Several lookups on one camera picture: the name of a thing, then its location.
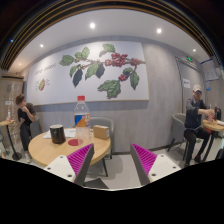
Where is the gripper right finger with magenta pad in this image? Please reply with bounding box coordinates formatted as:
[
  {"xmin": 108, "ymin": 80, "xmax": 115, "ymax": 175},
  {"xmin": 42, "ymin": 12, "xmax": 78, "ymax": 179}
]
[{"xmin": 130, "ymin": 143, "xmax": 180, "ymax": 186}]

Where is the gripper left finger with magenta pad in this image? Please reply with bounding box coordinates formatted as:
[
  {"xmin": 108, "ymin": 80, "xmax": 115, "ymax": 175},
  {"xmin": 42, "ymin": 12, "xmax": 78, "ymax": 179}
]
[{"xmin": 44, "ymin": 144, "xmax": 94, "ymax": 186}]

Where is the clear plastic water bottle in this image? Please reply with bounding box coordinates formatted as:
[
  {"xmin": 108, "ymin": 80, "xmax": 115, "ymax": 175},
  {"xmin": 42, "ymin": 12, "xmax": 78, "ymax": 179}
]
[{"xmin": 74, "ymin": 95, "xmax": 90, "ymax": 144}]

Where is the red round coaster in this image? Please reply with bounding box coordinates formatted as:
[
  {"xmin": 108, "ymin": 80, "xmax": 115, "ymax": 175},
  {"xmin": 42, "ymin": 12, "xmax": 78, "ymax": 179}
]
[{"xmin": 68, "ymin": 139, "xmax": 83, "ymax": 146}]

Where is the dark cylindrical cup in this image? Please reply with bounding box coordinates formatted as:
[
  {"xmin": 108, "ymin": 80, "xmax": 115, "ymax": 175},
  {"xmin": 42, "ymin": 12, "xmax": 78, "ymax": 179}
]
[{"xmin": 50, "ymin": 124, "xmax": 66, "ymax": 144}]

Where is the brown cardboard box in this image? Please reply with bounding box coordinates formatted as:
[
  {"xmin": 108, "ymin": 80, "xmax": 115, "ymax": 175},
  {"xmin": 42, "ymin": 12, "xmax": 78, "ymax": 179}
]
[{"xmin": 93, "ymin": 125, "xmax": 109, "ymax": 140}]

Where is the grey upholstered chair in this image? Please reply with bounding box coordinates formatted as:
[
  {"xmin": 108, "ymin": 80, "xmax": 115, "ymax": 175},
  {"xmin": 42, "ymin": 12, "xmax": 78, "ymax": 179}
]
[{"xmin": 79, "ymin": 117, "xmax": 114, "ymax": 174}]

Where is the grey chair at right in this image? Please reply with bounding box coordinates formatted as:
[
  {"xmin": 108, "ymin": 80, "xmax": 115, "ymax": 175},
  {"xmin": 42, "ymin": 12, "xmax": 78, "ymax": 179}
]
[{"xmin": 166, "ymin": 112, "xmax": 203, "ymax": 162}]

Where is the tall round bar table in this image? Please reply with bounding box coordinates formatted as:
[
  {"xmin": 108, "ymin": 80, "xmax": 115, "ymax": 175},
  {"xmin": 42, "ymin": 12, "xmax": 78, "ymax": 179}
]
[{"xmin": 0, "ymin": 120, "xmax": 22, "ymax": 161}]

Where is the person in black clothes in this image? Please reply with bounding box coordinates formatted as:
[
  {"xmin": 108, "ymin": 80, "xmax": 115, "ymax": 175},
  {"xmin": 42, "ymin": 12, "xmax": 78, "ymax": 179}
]
[{"xmin": 16, "ymin": 94, "xmax": 36, "ymax": 163}]

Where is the seated man with cap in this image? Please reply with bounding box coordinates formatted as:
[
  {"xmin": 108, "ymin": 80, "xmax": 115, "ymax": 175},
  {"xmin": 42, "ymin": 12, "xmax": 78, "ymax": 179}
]
[{"xmin": 184, "ymin": 84, "xmax": 215, "ymax": 167}]

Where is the small round wooden table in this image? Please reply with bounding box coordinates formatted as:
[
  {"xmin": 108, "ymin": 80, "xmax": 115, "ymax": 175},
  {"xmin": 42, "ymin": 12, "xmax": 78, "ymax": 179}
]
[{"xmin": 203, "ymin": 120, "xmax": 224, "ymax": 162}]

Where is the grey door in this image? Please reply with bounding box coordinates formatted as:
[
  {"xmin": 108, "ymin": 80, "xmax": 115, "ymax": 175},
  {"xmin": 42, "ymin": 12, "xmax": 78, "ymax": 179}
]
[{"xmin": 176, "ymin": 58, "xmax": 204, "ymax": 113}]

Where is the green exit sign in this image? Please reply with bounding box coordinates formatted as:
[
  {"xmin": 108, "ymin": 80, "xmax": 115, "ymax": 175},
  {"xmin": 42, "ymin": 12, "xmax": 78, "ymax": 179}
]
[{"xmin": 186, "ymin": 56, "xmax": 193, "ymax": 62}]

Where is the coffee plant wall poster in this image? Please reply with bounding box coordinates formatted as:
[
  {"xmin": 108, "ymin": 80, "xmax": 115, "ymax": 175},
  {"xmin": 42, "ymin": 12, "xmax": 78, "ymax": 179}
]
[{"xmin": 26, "ymin": 41, "xmax": 149, "ymax": 105}]

